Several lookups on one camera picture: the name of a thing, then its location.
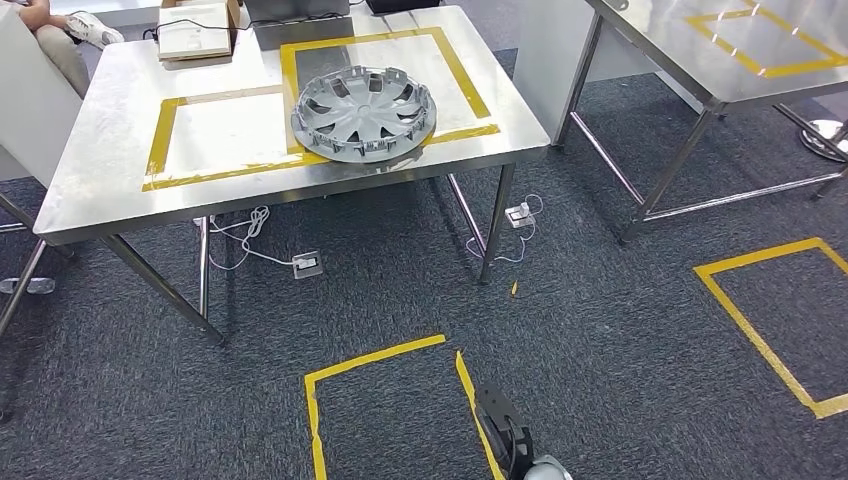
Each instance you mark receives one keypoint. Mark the grey plastic wheel cover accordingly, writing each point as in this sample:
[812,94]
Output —
[364,116]

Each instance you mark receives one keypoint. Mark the steel workbench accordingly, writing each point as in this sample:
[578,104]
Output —
[99,166]

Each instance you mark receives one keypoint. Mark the white cabinet panel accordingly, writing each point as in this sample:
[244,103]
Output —
[33,119]
[536,73]

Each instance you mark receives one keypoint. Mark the yellow floor tape square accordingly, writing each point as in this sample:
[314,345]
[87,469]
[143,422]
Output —
[748,331]
[311,411]

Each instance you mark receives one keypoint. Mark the black bag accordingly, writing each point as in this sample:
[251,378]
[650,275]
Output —
[401,5]

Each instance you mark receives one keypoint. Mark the grey laptop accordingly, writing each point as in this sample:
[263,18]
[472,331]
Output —
[298,10]

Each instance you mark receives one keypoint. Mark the white flat box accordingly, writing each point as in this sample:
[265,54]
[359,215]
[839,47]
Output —
[195,33]

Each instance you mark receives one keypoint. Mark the steel table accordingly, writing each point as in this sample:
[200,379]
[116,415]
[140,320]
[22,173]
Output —
[662,40]
[23,278]

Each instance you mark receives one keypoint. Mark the yellow table tape square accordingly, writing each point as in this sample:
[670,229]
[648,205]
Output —
[742,58]

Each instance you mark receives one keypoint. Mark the clear plastic bottle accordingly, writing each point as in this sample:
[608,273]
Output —
[33,285]

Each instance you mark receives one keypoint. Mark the person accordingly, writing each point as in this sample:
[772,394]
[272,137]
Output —
[63,53]

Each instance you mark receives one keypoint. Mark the chrome round base stand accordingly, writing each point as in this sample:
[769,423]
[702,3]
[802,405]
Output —
[821,140]

